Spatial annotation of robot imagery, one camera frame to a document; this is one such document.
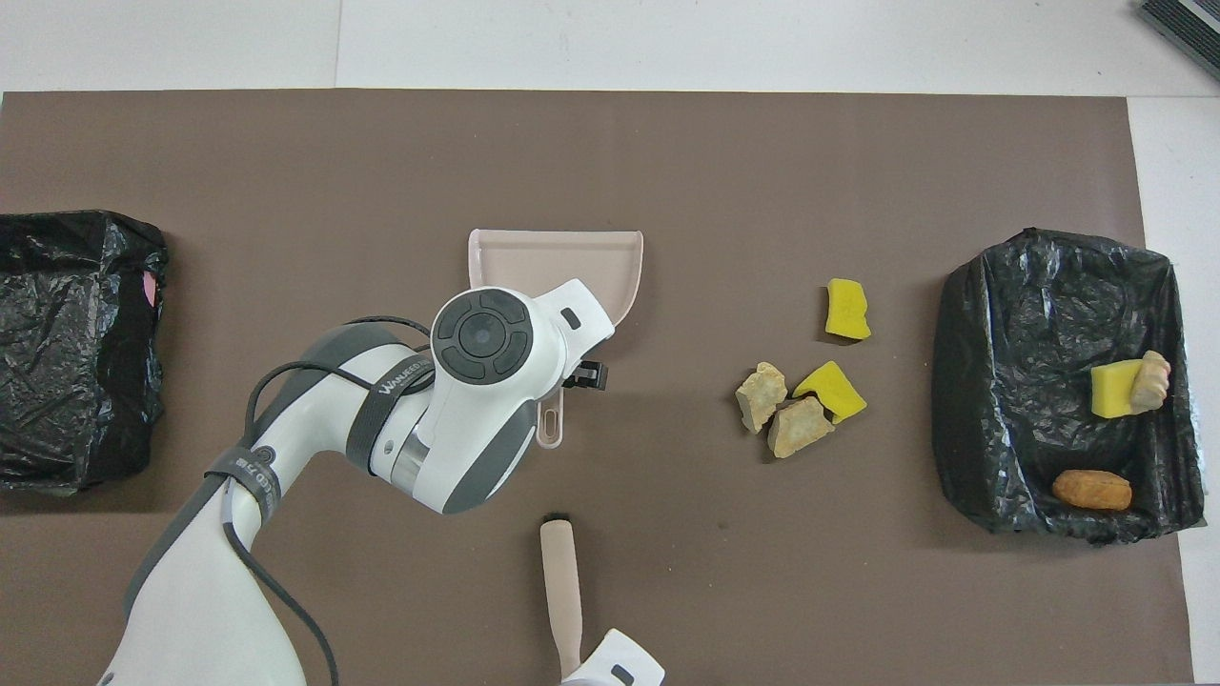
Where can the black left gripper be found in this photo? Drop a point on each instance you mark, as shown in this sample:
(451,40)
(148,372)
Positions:
(591,376)

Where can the beige plastic dustpan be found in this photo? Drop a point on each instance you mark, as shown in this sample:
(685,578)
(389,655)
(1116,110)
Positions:
(553,262)

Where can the orange-beige foam chunk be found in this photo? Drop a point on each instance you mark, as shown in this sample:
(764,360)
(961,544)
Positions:
(761,395)

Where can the beige hand brush black bristles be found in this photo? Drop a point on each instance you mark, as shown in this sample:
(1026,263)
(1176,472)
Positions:
(560,581)

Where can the beige foam chunk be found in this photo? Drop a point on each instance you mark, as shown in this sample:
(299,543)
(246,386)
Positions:
(801,427)

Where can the yellow sponge green backing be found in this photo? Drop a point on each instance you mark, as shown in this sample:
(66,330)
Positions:
(839,391)

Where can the yellow sponge block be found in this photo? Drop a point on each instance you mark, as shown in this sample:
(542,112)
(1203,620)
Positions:
(846,310)

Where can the brown bread-like lump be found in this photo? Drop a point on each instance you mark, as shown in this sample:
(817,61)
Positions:
(1092,490)

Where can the small curved yellow sponge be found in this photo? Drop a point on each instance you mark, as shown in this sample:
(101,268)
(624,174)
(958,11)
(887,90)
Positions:
(1113,391)

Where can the pale foam chunk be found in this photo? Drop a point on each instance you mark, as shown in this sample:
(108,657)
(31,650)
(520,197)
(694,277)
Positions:
(1153,376)

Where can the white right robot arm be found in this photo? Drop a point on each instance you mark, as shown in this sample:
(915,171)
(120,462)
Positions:
(620,662)

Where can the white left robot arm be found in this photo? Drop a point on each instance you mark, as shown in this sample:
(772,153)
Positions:
(477,400)

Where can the black bag-lined bin pink spot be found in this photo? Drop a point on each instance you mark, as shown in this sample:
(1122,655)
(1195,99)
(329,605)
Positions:
(67,381)

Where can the brown table mat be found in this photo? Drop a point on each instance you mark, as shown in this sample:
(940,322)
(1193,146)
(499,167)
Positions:
(381,162)

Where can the dark ribbed panel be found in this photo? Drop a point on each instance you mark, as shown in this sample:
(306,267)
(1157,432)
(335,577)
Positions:
(1187,24)

